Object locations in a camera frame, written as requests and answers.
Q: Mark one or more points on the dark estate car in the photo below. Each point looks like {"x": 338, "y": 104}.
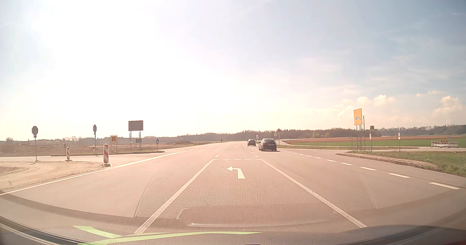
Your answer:
{"x": 268, "y": 145}

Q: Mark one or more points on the red round road sign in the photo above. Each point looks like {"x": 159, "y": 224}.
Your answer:
{"x": 278, "y": 131}

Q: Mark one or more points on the distant wood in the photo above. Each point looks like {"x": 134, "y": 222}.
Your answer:
{"x": 291, "y": 132}

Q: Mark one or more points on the grey asphalt road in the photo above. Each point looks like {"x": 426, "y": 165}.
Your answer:
{"x": 225, "y": 194}

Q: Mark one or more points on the large grey billboard back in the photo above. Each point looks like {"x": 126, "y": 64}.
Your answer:
{"x": 135, "y": 125}

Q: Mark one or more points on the road markings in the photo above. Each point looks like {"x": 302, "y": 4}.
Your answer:
{"x": 171, "y": 199}

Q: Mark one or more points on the yellow square road sign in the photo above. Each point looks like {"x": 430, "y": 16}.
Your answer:
{"x": 113, "y": 139}

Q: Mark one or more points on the car's own bonnet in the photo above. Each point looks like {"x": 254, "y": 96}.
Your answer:
{"x": 233, "y": 238}

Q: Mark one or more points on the tall yellow road sign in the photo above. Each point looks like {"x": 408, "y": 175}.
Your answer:
{"x": 358, "y": 117}

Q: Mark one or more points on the red white striped beacon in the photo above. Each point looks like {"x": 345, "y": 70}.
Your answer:
{"x": 106, "y": 154}

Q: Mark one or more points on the round road sign back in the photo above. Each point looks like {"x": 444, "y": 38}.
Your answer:
{"x": 94, "y": 130}

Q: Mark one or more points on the dark sign on pole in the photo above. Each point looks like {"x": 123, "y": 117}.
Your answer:
{"x": 371, "y": 128}

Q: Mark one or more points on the brown fallow field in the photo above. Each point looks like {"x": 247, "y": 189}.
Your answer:
{"x": 72, "y": 148}

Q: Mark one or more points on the green and brown field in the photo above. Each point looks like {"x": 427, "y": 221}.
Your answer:
{"x": 400, "y": 142}

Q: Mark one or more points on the small red white beacon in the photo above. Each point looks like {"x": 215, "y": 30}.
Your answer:
{"x": 67, "y": 153}

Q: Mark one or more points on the sandy bare ground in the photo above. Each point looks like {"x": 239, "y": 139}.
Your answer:
{"x": 43, "y": 172}

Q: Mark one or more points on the octagonal road sign back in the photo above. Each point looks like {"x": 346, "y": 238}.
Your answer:
{"x": 35, "y": 132}

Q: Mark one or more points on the grass verge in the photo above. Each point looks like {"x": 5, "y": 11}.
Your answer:
{"x": 437, "y": 160}

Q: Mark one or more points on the red white road barrier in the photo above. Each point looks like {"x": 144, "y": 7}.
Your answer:
{"x": 444, "y": 143}

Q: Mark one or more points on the white red marker post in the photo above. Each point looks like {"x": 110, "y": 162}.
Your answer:
{"x": 399, "y": 136}

